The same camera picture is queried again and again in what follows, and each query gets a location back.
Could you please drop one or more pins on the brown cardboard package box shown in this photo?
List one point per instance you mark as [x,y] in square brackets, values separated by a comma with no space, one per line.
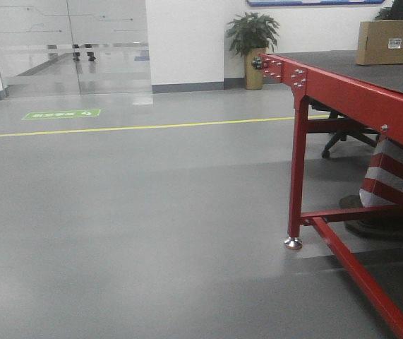
[380,42]

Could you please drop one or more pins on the tan plant pot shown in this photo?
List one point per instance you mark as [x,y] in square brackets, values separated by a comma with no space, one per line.
[253,79]

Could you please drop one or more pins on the green floor sign sticker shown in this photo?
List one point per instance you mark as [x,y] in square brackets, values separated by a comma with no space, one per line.
[66,114]

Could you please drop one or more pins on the black office chair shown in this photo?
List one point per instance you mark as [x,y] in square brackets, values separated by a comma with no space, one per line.
[363,134]

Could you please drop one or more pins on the green potted plant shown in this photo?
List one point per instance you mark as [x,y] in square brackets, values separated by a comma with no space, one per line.
[252,31]

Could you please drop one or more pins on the red white traffic cone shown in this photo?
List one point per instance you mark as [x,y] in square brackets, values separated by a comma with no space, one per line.
[388,176]

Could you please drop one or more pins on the frosted glass door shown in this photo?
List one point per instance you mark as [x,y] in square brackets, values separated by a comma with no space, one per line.
[74,47]

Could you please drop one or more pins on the white barcode shipping label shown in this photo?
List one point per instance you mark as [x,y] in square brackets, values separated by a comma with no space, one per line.
[394,43]

